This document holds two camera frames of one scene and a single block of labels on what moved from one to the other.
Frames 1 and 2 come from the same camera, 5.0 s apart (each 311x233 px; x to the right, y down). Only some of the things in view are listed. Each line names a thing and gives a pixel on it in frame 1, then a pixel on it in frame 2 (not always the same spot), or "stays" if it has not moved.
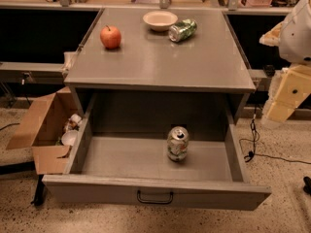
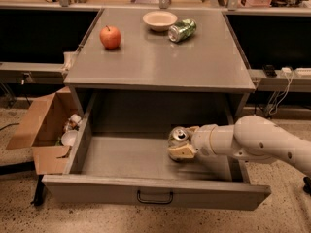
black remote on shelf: (269, 70) stays
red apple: (111, 37) stays
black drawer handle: (154, 201) stays
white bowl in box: (69, 137) stays
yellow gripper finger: (272, 37) -> (192, 128)
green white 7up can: (177, 144) stays
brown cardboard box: (42, 130) stays
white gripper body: (296, 36) -> (201, 140)
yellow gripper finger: (280, 111) -> (183, 152)
